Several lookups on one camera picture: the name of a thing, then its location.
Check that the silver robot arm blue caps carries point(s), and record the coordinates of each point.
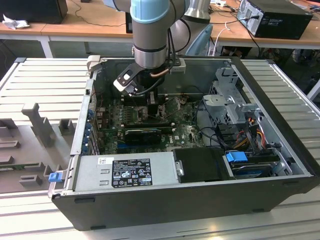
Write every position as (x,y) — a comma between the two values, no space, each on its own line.
(150,30)

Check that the black RAM slot bank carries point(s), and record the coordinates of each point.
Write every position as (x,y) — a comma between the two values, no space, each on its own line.
(147,125)
(142,102)

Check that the CPU socket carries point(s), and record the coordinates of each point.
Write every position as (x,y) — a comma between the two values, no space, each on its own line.
(142,115)

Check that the black graphics card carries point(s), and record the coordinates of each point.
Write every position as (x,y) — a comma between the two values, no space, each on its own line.
(142,137)

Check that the grey case latch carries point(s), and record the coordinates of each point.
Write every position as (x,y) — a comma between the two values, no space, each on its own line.
(93,62)

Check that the small black upright box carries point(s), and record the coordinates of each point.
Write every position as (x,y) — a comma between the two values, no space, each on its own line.
(128,23)

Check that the green motherboard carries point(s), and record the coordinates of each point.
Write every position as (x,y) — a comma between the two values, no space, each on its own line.
(185,135)

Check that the silver metal drive cage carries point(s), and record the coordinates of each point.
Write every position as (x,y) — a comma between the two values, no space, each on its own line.
(220,102)

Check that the white adapter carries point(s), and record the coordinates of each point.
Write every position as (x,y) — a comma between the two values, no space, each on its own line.
(221,3)

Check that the grey power supply unit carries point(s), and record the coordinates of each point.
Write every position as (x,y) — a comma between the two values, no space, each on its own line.
(87,175)

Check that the blue disk carrier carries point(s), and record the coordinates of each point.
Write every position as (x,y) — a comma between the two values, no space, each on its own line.
(236,160)

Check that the open black PC case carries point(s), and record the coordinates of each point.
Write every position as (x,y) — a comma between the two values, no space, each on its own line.
(175,207)

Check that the blue case latch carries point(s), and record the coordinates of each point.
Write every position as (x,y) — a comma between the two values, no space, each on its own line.
(55,177)

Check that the hard disk drive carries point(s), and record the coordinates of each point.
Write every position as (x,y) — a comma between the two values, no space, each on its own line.
(252,172)

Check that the large black box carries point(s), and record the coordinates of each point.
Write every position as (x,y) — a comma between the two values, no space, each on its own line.
(32,10)

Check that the grey parts rack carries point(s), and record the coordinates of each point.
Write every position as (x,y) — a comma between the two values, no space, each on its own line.
(30,150)

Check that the black desktop computer silver end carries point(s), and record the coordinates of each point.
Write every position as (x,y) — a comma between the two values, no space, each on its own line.
(282,25)

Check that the crumpled white paper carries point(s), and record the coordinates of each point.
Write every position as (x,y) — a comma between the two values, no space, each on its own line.
(15,23)

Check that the green RAM stick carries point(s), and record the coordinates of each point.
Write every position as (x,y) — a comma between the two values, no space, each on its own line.
(15,167)

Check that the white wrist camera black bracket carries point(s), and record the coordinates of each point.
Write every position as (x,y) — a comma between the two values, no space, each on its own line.
(126,78)

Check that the white metal frame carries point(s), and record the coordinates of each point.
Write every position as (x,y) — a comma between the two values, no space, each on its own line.
(315,90)

